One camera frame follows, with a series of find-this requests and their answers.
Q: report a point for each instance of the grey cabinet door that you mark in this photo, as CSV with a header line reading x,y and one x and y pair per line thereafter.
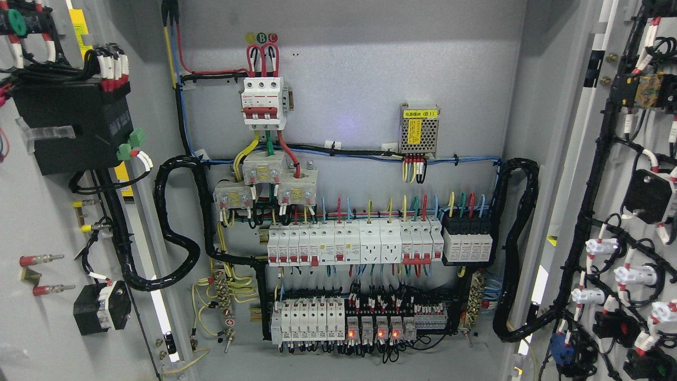
x,y
40,234
593,288

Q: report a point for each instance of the grey current transformer right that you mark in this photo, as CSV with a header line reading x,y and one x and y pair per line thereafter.
x,y
300,191

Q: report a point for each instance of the grey current transformer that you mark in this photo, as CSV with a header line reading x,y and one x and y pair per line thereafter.
x,y
259,167
300,191
235,196

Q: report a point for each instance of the white breaker and socket row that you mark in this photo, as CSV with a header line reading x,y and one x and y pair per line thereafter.
x,y
358,242

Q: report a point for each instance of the grey current transformer middle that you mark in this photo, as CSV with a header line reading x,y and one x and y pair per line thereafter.
x,y
259,167

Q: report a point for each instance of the metal mesh power supply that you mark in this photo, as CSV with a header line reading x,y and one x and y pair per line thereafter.
x,y
419,129

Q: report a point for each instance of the grey current transformer left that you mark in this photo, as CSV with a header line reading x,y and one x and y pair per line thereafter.
x,y
235,196

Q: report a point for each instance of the red white main breaker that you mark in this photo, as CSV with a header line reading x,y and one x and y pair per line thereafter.
x,y
265,103

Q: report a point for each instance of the black surge protector block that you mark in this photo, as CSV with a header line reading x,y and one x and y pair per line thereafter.
x,y
467,240

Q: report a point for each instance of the lower relay and terminal row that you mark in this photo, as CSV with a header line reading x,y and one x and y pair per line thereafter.
x,y
351,324

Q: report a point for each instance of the brass ground terminal bar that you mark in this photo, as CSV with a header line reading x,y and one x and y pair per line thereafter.
x,y
222,292

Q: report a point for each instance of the black digital power meter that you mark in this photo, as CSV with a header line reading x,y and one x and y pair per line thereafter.
x,y
77,126

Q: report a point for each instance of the yellow terminal socket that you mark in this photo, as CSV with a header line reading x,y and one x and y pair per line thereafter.
x,y
86,215

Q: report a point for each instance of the black rotary selector switch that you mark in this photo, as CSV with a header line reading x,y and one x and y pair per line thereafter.
x,y
99,307

